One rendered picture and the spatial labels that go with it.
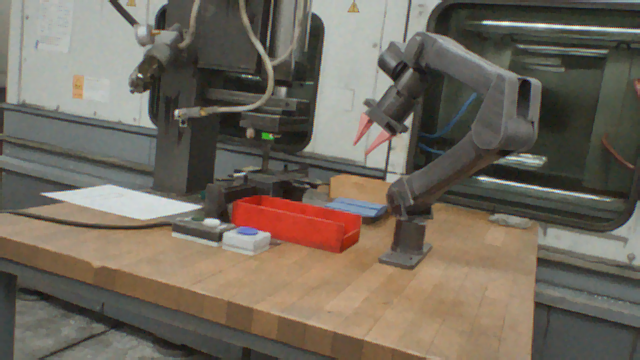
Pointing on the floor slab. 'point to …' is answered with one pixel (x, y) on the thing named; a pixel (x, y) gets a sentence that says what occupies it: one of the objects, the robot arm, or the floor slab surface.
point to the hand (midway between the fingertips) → (361, 147)
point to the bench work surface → (292, 286)
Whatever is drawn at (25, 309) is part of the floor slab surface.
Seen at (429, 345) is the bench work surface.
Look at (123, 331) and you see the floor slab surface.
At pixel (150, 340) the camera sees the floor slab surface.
